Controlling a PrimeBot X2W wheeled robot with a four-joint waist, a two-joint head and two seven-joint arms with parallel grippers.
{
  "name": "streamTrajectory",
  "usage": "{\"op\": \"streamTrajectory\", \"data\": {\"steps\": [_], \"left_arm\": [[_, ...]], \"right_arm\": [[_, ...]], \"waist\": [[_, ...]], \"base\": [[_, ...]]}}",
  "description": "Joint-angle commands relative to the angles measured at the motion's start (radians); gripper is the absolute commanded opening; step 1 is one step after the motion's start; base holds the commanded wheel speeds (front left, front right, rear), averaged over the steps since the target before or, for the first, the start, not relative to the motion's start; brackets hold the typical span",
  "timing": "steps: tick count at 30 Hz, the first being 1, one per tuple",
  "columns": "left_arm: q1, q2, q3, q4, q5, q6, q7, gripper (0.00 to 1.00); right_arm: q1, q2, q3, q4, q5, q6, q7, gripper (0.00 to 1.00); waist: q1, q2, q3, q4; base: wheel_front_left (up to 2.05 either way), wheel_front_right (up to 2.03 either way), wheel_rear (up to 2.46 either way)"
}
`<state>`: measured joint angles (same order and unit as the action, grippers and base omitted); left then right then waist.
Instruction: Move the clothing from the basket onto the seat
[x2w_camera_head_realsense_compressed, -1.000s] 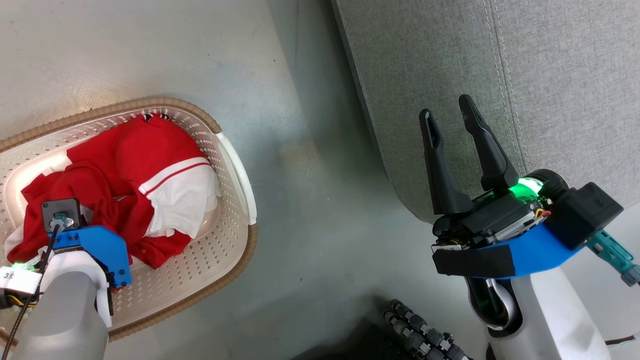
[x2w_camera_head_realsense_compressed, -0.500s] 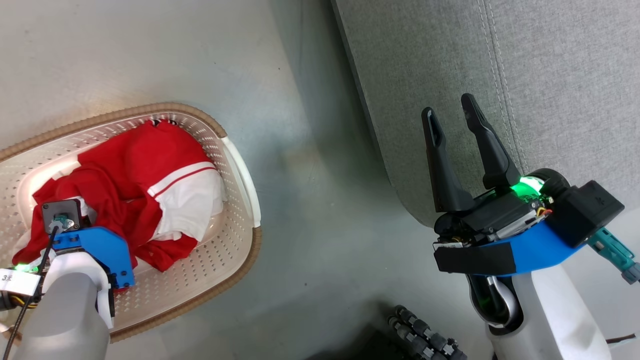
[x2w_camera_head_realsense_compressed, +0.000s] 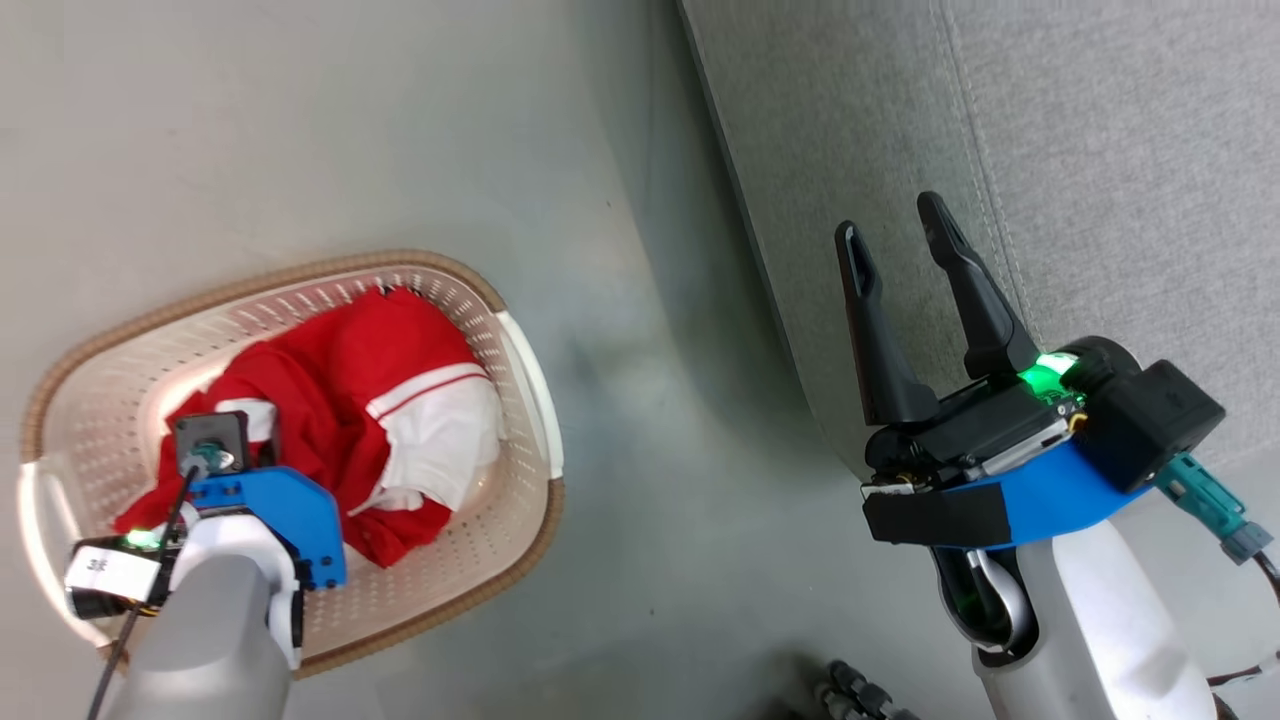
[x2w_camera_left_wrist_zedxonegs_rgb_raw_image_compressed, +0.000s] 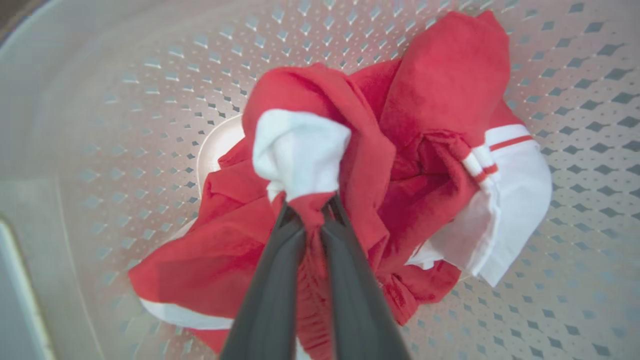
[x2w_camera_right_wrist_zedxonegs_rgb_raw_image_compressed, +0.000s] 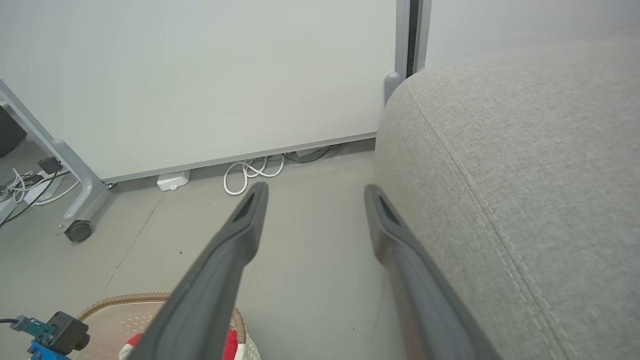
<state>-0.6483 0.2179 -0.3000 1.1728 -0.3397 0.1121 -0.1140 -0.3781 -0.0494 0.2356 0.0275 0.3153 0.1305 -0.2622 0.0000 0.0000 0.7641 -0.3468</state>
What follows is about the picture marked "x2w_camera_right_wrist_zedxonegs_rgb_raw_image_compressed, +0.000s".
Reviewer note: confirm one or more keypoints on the wide white partition panel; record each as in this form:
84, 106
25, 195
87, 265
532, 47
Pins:
200, 75

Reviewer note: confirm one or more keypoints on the grey fabric sofa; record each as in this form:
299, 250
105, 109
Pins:
525, 175

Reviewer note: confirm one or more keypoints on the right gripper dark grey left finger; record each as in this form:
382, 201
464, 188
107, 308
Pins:
205, 295

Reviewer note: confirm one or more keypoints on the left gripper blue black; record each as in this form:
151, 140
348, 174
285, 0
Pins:
44, 351

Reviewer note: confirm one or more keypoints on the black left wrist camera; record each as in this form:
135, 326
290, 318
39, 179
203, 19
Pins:
67, 332

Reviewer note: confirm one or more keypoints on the black box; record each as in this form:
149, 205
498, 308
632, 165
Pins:
10, 132

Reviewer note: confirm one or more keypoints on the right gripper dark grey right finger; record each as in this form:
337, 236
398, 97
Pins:
425, 300

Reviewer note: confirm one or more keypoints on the red white garment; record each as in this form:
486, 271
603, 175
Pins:
230, 346

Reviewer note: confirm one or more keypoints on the beige perforated laundry basket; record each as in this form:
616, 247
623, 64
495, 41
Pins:
115, 320

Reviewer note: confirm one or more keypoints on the white power strip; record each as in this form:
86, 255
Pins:
173, 180

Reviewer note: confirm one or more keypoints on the narrow white partition panel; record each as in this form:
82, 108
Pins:
525, 25

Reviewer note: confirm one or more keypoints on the black caster wheel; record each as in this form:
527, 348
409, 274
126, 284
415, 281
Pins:
79, 231

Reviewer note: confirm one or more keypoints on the small black adapter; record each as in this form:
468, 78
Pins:
50, 165

